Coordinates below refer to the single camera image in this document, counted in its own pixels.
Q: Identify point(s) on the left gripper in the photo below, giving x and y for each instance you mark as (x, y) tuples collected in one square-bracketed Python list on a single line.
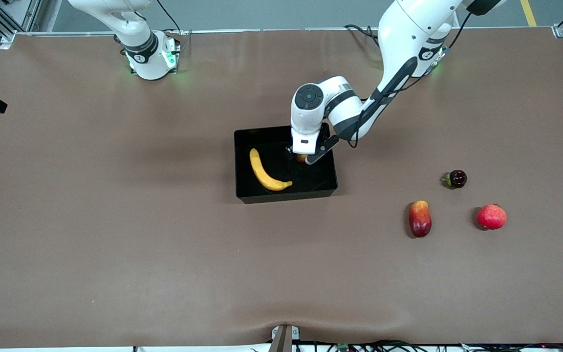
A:
[(288, 149)]

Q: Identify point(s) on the black rectangular plastic box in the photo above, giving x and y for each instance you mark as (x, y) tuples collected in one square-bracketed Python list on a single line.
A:
[(311, 186)]

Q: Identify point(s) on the yellow banana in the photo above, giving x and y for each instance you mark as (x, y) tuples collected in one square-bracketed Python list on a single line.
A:
[(262, 173)]

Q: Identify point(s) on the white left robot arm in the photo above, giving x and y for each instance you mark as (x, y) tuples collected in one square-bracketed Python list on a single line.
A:
[(403, 44)]

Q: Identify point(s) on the red orange mango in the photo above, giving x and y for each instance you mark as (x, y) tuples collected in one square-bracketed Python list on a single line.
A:
[(420, 220)]

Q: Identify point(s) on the dark purple mangosteen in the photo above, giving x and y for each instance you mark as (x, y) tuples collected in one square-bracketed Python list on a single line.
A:
[(457, 179)]

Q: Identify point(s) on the brown table mat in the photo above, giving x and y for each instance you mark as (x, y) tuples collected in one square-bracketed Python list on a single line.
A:
[(164, 254)]

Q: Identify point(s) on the metal front camera bracket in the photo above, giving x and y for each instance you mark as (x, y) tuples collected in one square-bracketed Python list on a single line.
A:
[(284, 338)]

